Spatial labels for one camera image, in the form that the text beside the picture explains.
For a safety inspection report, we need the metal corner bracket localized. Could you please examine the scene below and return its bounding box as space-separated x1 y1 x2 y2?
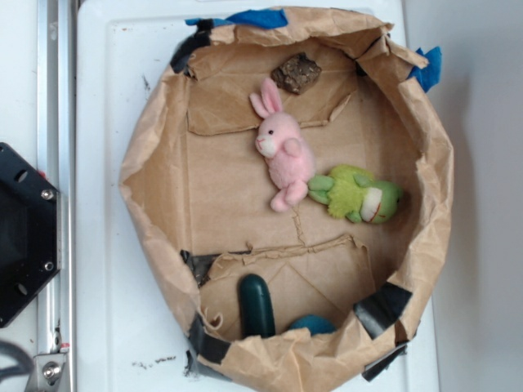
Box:
25 353 68 392

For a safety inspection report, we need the blue tape right piece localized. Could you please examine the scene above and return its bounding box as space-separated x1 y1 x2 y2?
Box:
409 46 442 93

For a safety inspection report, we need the brown rough rock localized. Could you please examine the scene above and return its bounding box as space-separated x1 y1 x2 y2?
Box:
270 52 322 95

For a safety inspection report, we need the dark green cucumber toy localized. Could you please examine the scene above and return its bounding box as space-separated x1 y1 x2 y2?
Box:
239 274 275 338

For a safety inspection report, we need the blue tape top piece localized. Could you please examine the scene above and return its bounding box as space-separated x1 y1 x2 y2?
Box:
185 9 288 29

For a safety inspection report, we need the pink plush bunny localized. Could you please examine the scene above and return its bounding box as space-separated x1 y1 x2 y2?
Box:
249 78 315 212

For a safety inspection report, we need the blue round toy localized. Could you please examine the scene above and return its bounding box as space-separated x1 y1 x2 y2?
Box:
288 314 336 336

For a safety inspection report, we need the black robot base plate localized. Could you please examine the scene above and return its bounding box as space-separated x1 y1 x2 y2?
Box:
1 142 59 328

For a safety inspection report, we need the blue tape piece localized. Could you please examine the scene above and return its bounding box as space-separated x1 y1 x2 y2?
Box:
409 46 442 93
185 9 288 29

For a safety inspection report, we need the green plush frog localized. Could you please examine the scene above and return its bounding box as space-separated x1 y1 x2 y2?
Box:
308 164 403 224

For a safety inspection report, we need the brown paper bag container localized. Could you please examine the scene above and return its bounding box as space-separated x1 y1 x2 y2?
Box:
120 7 454 391

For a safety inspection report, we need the aluminium extrusion rail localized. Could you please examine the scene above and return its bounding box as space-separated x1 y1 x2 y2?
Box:
37 1 79 391

